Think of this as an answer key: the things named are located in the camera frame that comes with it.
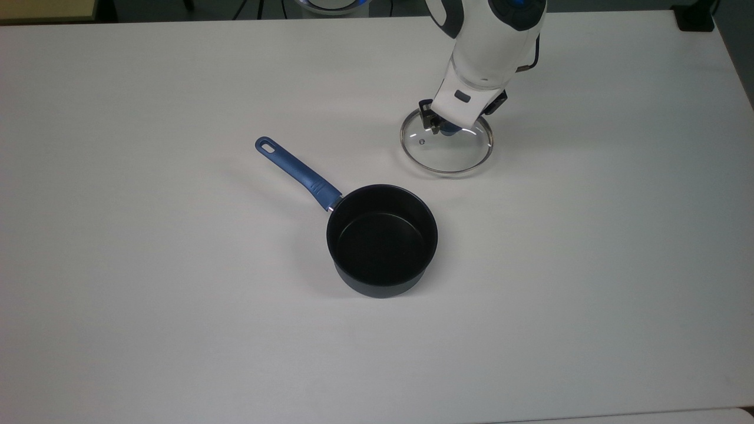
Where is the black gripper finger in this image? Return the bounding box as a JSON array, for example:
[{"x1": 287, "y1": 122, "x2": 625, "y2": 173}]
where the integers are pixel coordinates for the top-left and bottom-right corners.
[
  {"x1": 482, "y1": 90, "x2": 508, "y2": 117},
  {"x1": 418, "y1": 99, "x2": 444, "y2": 135}
]

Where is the glass lid with blue knob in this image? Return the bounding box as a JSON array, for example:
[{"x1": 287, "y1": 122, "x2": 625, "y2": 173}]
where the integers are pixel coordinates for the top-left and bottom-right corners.
[{"x1": 399, "y1": 108, "x2": 494, "y2": 176}]

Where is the black table clamp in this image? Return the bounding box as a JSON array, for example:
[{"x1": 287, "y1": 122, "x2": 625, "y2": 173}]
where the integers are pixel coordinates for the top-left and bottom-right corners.
[{"x1": 672, "y1": 0, "x2": 716, "y2": 33}]

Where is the tan wooden board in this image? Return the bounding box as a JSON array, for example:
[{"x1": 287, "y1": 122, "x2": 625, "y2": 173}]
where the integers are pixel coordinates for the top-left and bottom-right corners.
[{"x1": 0, "y1": 0, "x2": 98, "y2": 24}]

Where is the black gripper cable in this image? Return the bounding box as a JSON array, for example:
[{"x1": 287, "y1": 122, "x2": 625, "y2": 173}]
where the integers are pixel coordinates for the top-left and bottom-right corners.
[{"x1": 517, "y1": 34, "x2": 541, "y2": 72}]

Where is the dark saucepan with blue handle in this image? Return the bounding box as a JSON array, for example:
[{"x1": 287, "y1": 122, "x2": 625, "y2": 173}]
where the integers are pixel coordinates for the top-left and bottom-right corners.
[{"x1": 254, "y1": 136, "x2": 439, "y2": 299}]

